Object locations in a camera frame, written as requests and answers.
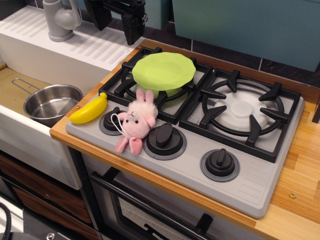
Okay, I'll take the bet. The black braided cable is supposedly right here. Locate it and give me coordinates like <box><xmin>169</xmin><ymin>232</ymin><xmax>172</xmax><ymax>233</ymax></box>
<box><xmin>0</xmin><ymin>201</ymin><xmax>15</xmax><ymax>240</ymax></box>

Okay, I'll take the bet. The green plastic plate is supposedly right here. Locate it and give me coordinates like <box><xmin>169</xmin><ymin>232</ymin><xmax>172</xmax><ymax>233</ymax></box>
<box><xmin>132</xmin><ymin>52</ymin><xmax>196</xmax><ymax>91</ymax></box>

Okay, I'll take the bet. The wooden drawer front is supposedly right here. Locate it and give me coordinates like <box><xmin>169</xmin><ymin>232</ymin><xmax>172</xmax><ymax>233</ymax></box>
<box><xmin>0</xmin><ymin>151</ymin><xmax>99</xmax><ymax>240</ymax></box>

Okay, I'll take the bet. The pink stuffed rabbit toy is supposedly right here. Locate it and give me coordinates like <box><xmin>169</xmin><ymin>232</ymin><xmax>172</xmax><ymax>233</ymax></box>
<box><xmin>110</xmin><ymin>88</ymin><xmax>158</xmax><ymax>155</ymax></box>

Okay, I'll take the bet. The black right stove knob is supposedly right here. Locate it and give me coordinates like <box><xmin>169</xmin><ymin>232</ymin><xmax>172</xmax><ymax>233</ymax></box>
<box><xmin>200</xmin><ymin>148</ymin><xmax>240</xmax><ymax>183</ymax></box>

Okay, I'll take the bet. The black left stove knob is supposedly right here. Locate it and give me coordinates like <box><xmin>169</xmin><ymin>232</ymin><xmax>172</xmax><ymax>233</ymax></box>
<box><xmin>99</xmin><ymin>107</ymin><xmax>124</xmax><ymax>136</ymax></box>

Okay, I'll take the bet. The grey toy stove top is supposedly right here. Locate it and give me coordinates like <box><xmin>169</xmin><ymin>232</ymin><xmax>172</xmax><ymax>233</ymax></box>
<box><xmin>65</xmin><ymin>47</ymin><xmax>305</xmax><ymax>218</ymax></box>

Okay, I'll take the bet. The black left burner grate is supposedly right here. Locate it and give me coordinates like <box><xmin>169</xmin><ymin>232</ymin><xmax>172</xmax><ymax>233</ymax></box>
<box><xmin>99</xmin><ymin>47</ymin><xmax>213</xmax><ymax>125</ymax></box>

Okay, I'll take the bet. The stainless steel pot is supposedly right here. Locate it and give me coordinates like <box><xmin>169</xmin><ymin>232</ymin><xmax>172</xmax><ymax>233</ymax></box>
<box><xmin>11</xmin><ymin>78</ymin><xmax>83</xmax><ymax>128</ymax></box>

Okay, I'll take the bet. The black stove knob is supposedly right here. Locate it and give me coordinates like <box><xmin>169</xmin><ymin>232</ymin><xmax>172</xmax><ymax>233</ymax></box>
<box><xmin>99</xmin><ymin>107</ymin><xmax>124</xmax><ymax>136</ymax></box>
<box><xmin>143</xmin><ymin>122</ymin><xmax>187</xmax><ymax>161</ymax></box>
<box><xmin>200</xmin><ymin>148</ymin><xmax>240</xmax><ymax>183</ymax></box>

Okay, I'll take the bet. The black right burner grate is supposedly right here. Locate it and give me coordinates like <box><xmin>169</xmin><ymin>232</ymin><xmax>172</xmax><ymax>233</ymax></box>
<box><xmin>179</xmin><ymin>69</ymin><xmax>302</xmax><ymax>163</ymax></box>

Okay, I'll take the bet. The grey toy faucet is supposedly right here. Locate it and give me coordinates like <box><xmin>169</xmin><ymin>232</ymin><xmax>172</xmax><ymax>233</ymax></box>
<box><xmin>42</xmin><ymin>0</ymin><xmax>82</xmax><ymax>42</ymax></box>

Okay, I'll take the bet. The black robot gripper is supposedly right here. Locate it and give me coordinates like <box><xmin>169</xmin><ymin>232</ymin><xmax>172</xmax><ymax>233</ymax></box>
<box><xmin>84</xmin><ymin>0</ymin><xmax>146</xmax><ymax>46</ymax></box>

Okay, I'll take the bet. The yellow plastic banana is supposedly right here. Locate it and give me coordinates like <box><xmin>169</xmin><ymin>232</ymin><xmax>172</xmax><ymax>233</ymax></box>
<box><xmin>69</xmin><ymin>92</ymin><xmax>108</xmax><ymax>124</ymax></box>

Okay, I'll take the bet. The black burner grate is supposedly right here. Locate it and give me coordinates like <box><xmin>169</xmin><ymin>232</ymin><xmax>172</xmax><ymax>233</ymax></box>
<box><xmin>179</xmin><ymin>69</ymin><xmax>302</xmax><ymax>163</ymax></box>
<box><xmin>99</xmin><ymin>47</ymin><xmax>213</xmax><ymax>125</ymax></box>

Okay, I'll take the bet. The white right burner disc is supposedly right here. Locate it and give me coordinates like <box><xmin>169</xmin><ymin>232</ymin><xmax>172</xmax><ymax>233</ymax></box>
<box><xmin>210</xmin><ymin>91</ymin><xmax>269</xmax><ymax>132</ymax></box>

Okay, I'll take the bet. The black oven door handle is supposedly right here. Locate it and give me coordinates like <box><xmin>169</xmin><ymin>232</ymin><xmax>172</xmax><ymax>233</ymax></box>
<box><xmin>90</xmin><ymin>167</ymin><xmax>213</xmax><ymax>240</ymax></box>

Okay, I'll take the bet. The black middle stove knob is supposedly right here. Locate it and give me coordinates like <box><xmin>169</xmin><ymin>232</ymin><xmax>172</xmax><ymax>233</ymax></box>
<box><xmin>143</xmin><ymin>122</ymin><xmax>187</xmax><ymax>161</ymax></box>

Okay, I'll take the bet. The teal left storage bin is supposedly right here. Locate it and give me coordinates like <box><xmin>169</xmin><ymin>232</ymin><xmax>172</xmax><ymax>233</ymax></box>
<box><xmin>145</xmin><ymin>0</ymin><xmax>172</xmax><ymax>30</ymax></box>

